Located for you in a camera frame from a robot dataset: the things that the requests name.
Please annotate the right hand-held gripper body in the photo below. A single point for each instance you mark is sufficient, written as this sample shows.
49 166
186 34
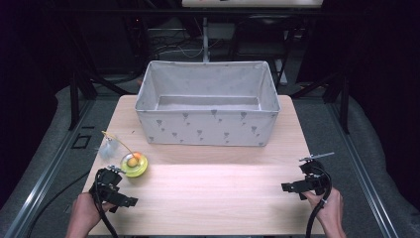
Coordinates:
317 180

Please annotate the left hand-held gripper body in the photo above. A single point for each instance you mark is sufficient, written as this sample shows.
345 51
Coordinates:
107 181

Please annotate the yellow-green feather cat toy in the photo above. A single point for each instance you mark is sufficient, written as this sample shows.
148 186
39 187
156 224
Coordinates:
134 167

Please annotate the grey printed fabric storage box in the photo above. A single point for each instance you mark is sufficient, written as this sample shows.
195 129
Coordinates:
208 129

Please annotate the person's right hand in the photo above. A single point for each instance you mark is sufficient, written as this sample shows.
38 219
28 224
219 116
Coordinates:
330 211

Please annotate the person's left hand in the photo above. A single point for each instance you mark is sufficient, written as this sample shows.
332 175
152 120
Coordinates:
84 211

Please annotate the black metal stand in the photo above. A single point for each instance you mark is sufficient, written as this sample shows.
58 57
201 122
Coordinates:
79 95
336 95

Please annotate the black office chair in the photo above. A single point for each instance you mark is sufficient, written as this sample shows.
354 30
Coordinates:
261 39

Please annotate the white background table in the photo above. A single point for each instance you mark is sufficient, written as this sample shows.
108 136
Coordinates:
251 3

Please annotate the grey metal floor rail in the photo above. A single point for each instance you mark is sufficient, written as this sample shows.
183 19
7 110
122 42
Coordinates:
49 168
363 172

